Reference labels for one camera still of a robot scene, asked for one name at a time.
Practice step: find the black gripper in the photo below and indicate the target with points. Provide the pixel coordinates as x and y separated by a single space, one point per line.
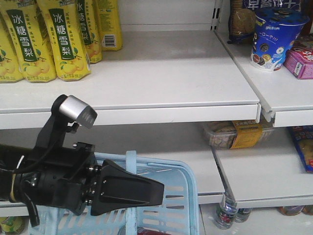
64 177

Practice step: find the light blue plastic basket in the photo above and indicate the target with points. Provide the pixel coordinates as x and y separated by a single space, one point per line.
177 215

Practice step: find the red coca cola aluminium bottle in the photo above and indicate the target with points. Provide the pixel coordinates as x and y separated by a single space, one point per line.
145 231

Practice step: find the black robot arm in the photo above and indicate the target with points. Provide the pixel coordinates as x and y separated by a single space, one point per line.
18 175

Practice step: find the clear water bottle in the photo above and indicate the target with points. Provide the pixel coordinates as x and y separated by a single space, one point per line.
226 212

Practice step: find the bread pack yellow label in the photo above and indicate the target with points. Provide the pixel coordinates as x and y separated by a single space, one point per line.
224 135

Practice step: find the white metal shelf unit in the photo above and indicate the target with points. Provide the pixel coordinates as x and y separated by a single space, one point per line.
176 69

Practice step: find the yellow pear drink carton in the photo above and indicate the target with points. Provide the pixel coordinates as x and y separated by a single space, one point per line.
30 38
89 29
109 25
69 52

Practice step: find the blue chips bag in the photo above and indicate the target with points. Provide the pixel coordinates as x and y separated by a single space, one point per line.
302 137

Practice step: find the pink snack box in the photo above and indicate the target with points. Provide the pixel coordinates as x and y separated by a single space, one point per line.
299 60

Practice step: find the blue cookie cup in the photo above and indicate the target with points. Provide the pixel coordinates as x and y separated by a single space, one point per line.
276 29

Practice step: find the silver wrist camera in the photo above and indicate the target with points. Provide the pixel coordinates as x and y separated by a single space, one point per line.
74 109

